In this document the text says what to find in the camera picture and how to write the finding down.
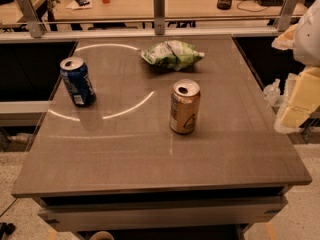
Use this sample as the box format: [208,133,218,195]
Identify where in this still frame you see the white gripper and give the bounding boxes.
[271,0,320,134]

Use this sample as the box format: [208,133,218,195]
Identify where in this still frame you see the orange soda can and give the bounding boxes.
[170,79,201,134]

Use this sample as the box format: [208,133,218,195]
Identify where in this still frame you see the blue soda can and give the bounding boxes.
[60,56,96,107]

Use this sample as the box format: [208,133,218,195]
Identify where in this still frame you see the clear plastic bottle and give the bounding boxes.
[263,79,281,106]

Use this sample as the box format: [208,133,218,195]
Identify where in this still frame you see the black mesh pen cup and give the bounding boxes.
[217,0,233,10]

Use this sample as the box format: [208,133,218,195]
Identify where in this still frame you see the green chip bag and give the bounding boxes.
[141,40,204,71]

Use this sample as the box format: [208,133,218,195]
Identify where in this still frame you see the background wooden desk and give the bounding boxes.
[0,0,320,22]

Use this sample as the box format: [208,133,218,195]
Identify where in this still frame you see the right metal rail bracket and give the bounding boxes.
[275,0,298,32]

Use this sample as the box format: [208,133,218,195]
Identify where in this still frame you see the metal rail bracket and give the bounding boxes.
[16,0,45,38]
[153,0,165,35]
[275,0,298,32]

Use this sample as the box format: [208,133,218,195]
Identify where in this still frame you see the middle metal rail bracket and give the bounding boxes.
[153,0,165,35]

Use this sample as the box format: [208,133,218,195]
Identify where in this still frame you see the left metal rail bracket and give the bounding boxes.
[16,0,45,38]

